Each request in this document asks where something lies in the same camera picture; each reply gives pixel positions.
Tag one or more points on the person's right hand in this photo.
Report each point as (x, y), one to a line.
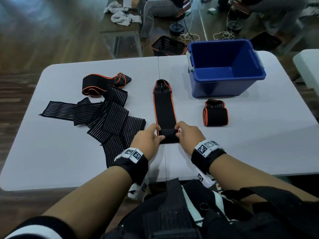
(190, 139)

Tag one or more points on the person's left hand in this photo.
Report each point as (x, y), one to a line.
(145, 144)

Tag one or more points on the blue plastic bin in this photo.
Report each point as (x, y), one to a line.
(219, 87)

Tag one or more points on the person's left forearm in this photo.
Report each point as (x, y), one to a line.
(94, 201)

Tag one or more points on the person's right forearm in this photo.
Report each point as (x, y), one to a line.
(249, 174)

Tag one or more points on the person's black chest harness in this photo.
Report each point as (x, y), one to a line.
(179, 216)

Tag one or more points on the person's black white sleeve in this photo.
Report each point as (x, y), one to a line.
(37, 227)

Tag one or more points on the black wristband with white markers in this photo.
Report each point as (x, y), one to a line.
(208, 158)
(132, 169)

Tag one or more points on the black basket orange rim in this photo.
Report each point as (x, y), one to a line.
(168, 46)

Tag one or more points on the red-seat stool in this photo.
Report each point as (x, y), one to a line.
(177, 29)

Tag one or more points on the low wooden table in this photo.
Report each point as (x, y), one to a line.
(119, 28)

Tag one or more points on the white towel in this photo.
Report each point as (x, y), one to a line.
(123, 19)
(113, 7)
(127, 2)

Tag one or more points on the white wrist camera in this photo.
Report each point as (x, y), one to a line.
(138, 190)
(206, 180)

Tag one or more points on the large wall mirror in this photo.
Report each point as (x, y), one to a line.
(286, 22)

